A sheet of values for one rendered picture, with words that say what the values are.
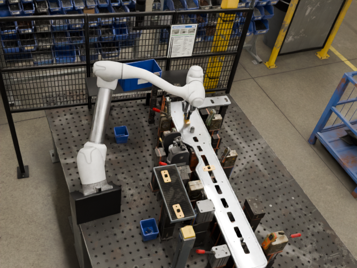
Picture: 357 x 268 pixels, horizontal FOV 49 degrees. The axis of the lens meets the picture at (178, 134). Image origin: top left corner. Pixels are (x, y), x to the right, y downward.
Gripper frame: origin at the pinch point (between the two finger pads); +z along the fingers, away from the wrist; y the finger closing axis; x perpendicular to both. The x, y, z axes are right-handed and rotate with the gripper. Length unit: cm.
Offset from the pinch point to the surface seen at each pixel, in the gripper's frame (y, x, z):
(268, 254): 15, -108, 12
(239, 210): 8, -80, 6
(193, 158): -3.6, -29.3, 13.6
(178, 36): 7, 56, -29
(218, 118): 21.6, -6.3, 1.4
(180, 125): -5.8, -4.5, 5.5
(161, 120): -19.5, -1.2, 1.6
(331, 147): 175, 15, 87
